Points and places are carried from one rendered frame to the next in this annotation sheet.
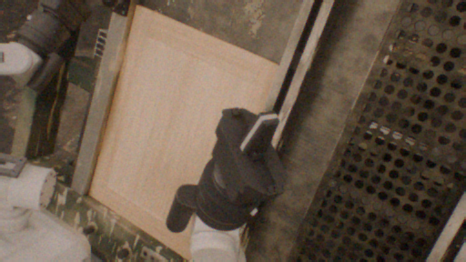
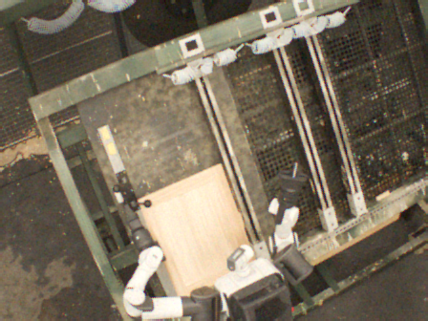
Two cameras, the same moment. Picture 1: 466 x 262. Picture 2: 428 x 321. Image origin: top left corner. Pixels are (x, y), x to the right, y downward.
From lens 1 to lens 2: 2.22 m
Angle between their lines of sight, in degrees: 36
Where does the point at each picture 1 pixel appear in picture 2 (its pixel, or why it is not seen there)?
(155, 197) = (211, 265)
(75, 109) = not seen: outside the picture
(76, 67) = (117, 260)
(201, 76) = (190, 199)
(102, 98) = not seen: hidden behind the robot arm
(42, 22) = (144, 233)
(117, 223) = not seen: hidden behind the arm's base
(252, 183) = (303, 180)
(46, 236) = (255, 265)
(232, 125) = (285, 176)
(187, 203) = (285, 207)
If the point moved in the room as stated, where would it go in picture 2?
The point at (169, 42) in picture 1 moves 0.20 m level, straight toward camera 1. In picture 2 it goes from (165, 200) to (205, 209)
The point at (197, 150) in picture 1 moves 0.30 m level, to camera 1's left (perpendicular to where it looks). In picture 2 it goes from (212, 226) to (181, 274)
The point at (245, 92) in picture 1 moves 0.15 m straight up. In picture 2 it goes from (213, 186) to (210, 165)
